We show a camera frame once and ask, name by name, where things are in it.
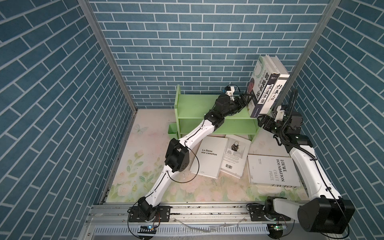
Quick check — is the white La Dame aux camelias book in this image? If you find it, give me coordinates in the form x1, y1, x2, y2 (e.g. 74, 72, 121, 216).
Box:
190, 136, 228, 179

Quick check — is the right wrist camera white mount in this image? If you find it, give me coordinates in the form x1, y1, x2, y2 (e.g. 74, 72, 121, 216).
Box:
275, 105, 288, 122

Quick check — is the green two-tier shelf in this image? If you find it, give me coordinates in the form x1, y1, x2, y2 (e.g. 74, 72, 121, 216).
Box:
174, 84, 262, 142

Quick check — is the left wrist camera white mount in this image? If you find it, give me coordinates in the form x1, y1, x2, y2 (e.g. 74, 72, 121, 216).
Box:
224, 85, 237, 101

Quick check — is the aluminium mounting rail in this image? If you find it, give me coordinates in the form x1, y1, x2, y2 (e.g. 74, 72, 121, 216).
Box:
86, 202, 293, 225

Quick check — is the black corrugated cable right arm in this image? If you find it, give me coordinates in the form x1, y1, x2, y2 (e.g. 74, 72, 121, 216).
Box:
272, 88, 319, 161

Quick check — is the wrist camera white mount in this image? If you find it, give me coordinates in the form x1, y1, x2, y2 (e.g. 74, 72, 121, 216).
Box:
275, 105, 288, 122
224, 85, 237, 101

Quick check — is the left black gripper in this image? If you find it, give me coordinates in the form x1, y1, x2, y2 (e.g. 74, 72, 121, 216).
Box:
219, 93, 253, 119

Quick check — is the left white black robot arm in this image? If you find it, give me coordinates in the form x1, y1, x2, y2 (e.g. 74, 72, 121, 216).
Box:
137, 94, 251, 221

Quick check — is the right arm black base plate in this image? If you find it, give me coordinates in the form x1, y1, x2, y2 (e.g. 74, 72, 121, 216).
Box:
246, 204, 269, 222

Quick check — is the large white black-spine book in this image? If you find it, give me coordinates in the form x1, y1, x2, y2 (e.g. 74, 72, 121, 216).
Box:
260, 57, 290, 115

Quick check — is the white book with barcode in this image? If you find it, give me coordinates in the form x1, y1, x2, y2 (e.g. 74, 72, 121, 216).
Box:
221, 135, 252, 179

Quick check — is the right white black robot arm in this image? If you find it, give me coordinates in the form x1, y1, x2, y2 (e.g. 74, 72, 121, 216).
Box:
258, 111, 355, 237

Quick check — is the Chinese book with man portrait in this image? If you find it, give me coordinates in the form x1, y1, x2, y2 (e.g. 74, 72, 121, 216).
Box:
247, 55, 280, 118

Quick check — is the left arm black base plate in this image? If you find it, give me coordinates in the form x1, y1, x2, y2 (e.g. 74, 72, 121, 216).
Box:
127, 206, 171, 223

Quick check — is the white Loewe Foundation Craft Prize book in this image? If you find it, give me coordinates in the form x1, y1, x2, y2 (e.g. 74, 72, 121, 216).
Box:
248, 155, 301, 188

